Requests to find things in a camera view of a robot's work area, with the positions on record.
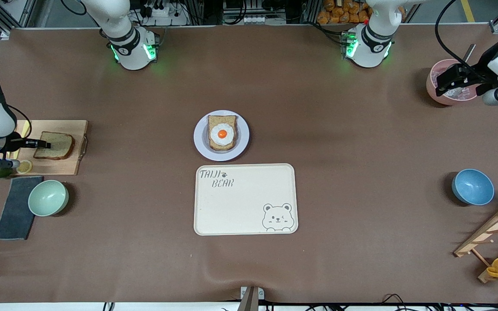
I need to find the fried egg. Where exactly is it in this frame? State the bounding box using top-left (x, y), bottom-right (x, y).
top-left (210, 123), bottom-right (236, 147)

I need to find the round white plate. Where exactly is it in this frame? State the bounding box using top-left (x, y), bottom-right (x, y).
top-left (193, 110), bottom-right (250, 162)

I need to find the white power strip with plugs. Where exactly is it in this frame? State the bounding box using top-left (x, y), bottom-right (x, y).
top-left (139, 0), bottom-right (189, 25)

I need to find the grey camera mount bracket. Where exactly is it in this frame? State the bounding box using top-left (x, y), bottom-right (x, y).
top-left (237, 286), bottom-right (265, 311)

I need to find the wooden cutting board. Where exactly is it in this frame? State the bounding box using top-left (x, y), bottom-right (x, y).
top-left (9, 120), bottom-right (89, 176)

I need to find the cream bear print tray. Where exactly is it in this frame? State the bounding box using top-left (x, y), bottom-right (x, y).
top-left (194, 163), bottom-right (298, 236)

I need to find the brown toast bread slice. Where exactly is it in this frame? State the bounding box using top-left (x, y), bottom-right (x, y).
top-left (33, 131), bottom-right (76, 161)
top-left (207, 115), bottom-right (237, 151)

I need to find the mint green bowl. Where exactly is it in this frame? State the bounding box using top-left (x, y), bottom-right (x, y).
top-left (28, 180), bottom-right (69, 217)

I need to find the dark grey cloth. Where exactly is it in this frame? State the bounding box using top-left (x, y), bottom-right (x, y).
top-left (0, 176), bottom-right (44, 241)

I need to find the blue bowl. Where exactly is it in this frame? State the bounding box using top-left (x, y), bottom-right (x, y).
top-left (451, 168), bottom-right (495, 206)

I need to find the pink bowl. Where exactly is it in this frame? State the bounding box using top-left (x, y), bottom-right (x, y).
top-left (426, 59), bottom-right (487, 106)

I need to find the metal ladle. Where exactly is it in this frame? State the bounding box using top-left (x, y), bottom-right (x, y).
top-left (461, 43), bottom-right (477, 66)

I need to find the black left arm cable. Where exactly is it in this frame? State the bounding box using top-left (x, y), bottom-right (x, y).
top-left (434, 0), bottom-right (474, 70)

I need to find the wooden peg rack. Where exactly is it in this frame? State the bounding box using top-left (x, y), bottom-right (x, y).
top-left (453, 200), bottom-right (498, 284)

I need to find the pile of orange pastries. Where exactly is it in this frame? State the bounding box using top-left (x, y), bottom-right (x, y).
top-left (317, 0), bottom-right (373, 24)

